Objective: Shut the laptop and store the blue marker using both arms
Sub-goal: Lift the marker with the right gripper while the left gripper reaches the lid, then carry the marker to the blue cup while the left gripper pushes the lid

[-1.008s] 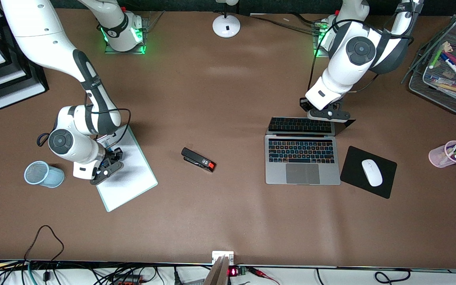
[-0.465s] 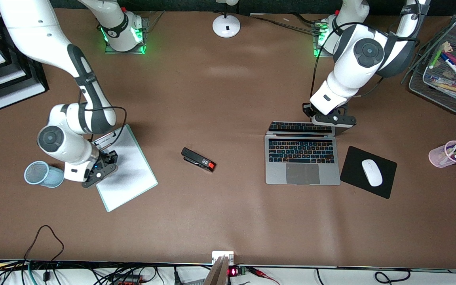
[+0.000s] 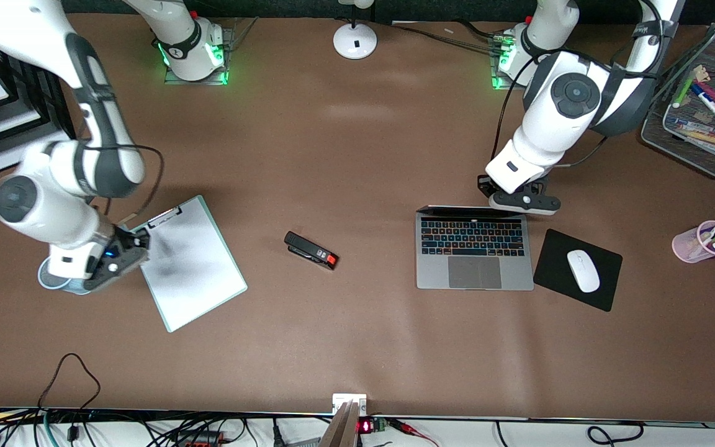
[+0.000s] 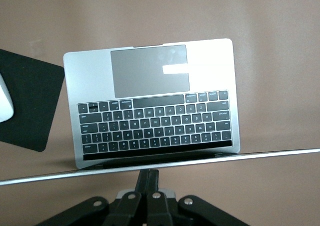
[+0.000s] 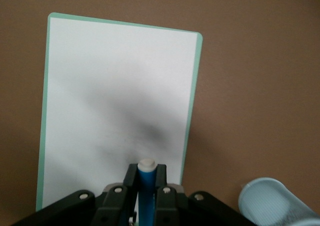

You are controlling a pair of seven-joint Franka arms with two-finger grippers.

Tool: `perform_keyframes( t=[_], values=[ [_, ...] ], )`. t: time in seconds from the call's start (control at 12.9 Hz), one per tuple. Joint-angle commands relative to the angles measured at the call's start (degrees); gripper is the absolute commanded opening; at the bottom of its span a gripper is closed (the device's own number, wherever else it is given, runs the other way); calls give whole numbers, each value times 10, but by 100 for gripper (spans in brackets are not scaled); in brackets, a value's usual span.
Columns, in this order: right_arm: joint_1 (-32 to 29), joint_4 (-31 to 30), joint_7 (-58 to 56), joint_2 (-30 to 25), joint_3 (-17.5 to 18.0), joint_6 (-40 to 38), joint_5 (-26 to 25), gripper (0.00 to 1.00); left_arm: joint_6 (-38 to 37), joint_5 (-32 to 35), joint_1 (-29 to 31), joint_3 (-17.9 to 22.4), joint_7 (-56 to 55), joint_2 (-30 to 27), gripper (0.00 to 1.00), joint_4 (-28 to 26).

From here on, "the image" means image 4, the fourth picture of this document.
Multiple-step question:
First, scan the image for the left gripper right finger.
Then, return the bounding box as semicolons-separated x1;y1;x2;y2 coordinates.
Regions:
143;169;251;226

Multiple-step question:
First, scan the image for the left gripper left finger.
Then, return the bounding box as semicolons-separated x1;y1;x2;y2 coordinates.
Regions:
37;169;150;226

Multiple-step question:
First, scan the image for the silver laptop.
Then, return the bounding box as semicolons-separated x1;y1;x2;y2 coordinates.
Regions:
0;38;320;187

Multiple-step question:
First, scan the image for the black mouse pad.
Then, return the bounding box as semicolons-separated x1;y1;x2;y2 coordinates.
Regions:
0;48;66;152

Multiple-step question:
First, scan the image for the white computer mouse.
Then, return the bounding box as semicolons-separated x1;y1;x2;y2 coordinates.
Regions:
0;71;15;124

